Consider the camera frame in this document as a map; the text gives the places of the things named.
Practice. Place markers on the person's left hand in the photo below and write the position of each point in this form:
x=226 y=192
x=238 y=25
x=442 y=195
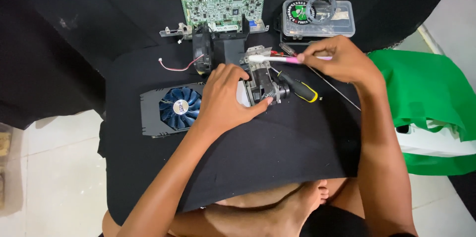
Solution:
x=219 y=99

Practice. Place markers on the person's right hand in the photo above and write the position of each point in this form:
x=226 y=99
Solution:
x=346 y=62

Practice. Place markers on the metal projector lens assembly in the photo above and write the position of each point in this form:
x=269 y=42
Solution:
x=262 y=77

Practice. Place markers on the pink and white toothbrush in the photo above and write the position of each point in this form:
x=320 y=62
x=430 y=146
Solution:
x=271 y=59

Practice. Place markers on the thin metal rod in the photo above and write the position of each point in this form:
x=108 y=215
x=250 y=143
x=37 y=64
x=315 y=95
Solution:
x=336 y=90

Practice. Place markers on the graphics card with blue fan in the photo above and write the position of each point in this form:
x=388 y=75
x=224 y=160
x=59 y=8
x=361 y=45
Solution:
x=178 y=108

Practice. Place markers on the clear plastic parts box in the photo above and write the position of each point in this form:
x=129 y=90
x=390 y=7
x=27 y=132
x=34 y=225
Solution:
x=334 y=21

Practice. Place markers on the black and yellow screwdriver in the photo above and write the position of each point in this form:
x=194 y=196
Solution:
x=301 y=88

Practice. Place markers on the black plastic fan housing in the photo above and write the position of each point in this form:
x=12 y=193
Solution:
x=223 y=45

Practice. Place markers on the black cloth over lap board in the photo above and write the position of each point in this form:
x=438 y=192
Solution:
x=260 y=147

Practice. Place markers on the black case under clear box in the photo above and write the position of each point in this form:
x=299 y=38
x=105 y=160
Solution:
x=279 y=25

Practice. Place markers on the green cloth bag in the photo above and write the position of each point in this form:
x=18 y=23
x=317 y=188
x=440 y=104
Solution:
x=427 y=84

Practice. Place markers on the white plastic container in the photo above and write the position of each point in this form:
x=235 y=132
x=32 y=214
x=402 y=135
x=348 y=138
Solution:
x=435 y=144

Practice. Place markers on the person's bare foot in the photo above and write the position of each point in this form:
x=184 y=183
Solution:
x=282 y=207

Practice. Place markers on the large black backdrop cloth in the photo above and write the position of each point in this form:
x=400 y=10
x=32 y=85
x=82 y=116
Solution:
x=74 y=43

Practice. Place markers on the person's black shorts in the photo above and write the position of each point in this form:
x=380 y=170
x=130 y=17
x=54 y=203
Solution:
x=334 y=224

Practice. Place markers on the small metal bracket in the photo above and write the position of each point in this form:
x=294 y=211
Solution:
x=178 y=30

